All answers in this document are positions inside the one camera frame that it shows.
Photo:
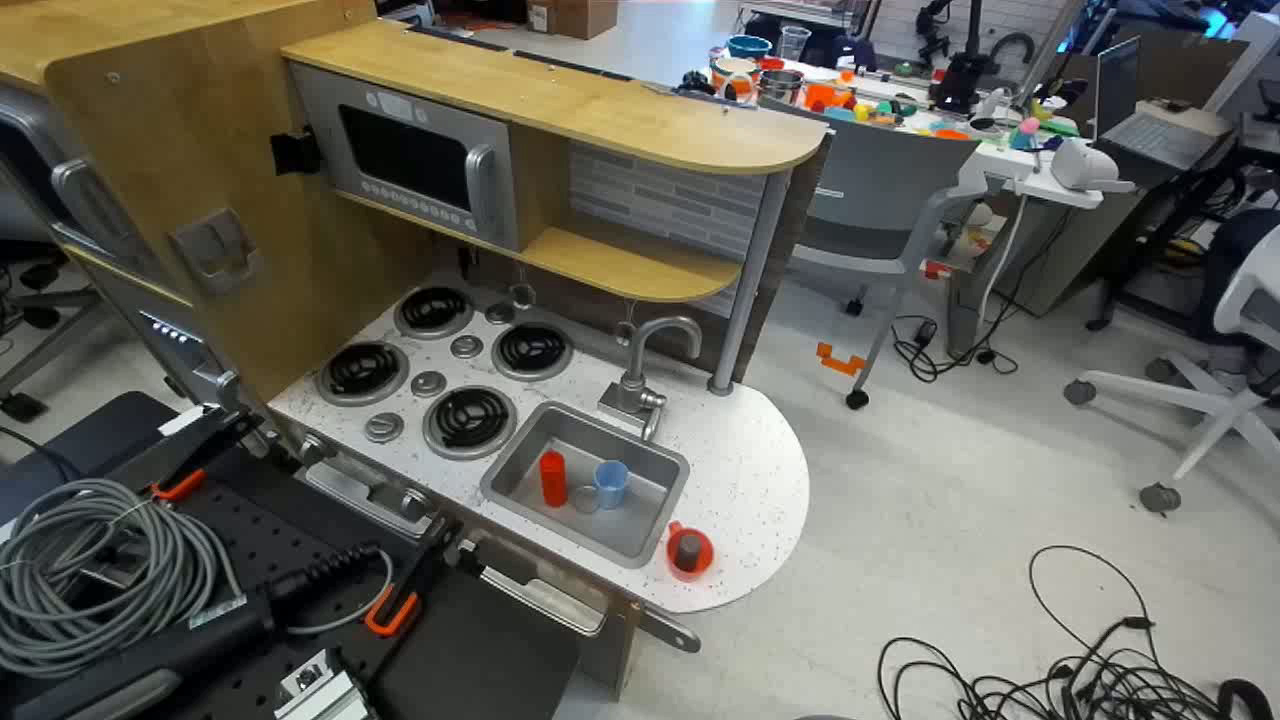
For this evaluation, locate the small grey thing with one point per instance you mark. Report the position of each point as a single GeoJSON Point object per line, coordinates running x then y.
{"type": "Point", "coordinates": [689, 545]}

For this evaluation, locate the blue cup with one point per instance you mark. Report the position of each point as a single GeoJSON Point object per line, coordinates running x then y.
{"type": "Point", "coordinates": [612, 483]}

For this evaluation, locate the tall red cup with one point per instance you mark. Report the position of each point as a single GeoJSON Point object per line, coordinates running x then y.
{"type": "Point", "coordinates": [554, 483]}

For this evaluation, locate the small grey cup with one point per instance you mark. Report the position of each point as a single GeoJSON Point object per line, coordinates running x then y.
{"type": "Point", "coordinates": [585, 502]}

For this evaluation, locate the grey metal sink basin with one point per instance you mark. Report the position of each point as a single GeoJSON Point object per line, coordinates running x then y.
{"type": "Point", "coordinates": [640, 526]}

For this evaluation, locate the short red cup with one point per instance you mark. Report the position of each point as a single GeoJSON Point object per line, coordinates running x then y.
{"type": "Point", "coordinates": [695, 575]}

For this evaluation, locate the silver toy faucet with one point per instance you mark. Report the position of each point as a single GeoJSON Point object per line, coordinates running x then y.
{"type": "Point", "coordinates": [640, 350]}

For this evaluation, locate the black toy stove burner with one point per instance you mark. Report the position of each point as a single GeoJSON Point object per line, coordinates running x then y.
{"type": "Point", "coordinates": [535, 350]}
{"type": "Point", "coordinates": [468, 420]}
{"type": "Point", "coordinates": [434, 309]}
{"type": "Point", "coordinates": [361, 368]}

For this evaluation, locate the silver stove knob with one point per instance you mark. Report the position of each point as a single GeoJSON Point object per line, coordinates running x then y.
{"type": "Point", "coordinates": [500, 309]}
{"type": "Point", "coordinates": [465, 346]}
{"type": "Point", "coordinates": [429, 380]}
{"type": "Point", "coordinates": [385, 427]}

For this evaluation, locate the small orange floor object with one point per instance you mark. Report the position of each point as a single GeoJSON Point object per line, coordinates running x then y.
{"type": "Point", "coordinates": [837, 361]}

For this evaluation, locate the grey toy microwave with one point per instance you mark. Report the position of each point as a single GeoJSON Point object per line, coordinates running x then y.
{"type": "Point", "coordinates": [401, 152]}

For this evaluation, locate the cardboard box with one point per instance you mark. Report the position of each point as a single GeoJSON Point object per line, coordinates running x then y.
{"type": "Point", "coordinates": [575, 14]}

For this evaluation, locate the orange black clamp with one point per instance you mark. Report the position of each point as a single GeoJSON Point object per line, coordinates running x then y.
{"type": "Point", "coordinates": [176, 484]}
{"type": "Point", "coordinates": [394, 618]}

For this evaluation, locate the black perforated board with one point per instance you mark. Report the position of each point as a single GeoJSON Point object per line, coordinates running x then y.
{"type": "Point", "coordinates": [267, 534]}

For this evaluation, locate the cluttered white table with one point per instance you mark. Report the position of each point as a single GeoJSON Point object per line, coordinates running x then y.
{"type": "Point", "coordinates": [1014, 172]}

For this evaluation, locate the white rounded device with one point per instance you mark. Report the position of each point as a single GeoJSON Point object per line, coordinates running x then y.
{"type": "Point", "coordinates": [1082, 165]}

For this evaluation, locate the wooden toy play kitchen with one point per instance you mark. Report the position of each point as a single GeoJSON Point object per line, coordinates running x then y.
{"type": "Point", "coordinates": [201, 133]}

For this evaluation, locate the grey box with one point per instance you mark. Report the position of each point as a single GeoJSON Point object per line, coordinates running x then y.
{"type": "Point", "coordinates": [1163, 128]}

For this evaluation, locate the white office chair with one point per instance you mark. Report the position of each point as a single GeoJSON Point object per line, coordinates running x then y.
{"type": "Point", "coordinates": [1252, 302]}

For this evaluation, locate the silver metal bracket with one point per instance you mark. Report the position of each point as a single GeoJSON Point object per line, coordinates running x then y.
{"type": "Point", "coordinates": [312, 687]}

